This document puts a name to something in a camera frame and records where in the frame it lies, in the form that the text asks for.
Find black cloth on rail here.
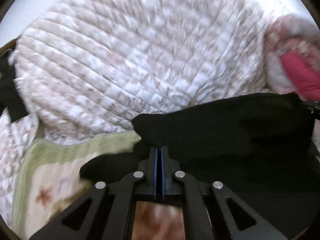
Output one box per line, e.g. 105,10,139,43
0,57,28,122

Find black pants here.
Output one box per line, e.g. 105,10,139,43
80,93,319,239

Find fluffy floral plush blanket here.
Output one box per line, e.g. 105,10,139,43
11,130,186,240

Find magenta fleece pillow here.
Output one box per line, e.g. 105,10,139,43
280,52,319,101

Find pink floral rolled comforter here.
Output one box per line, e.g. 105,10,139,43
264,15,319,101

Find white quilted floral bedspread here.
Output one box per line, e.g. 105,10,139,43
1,0,268,225

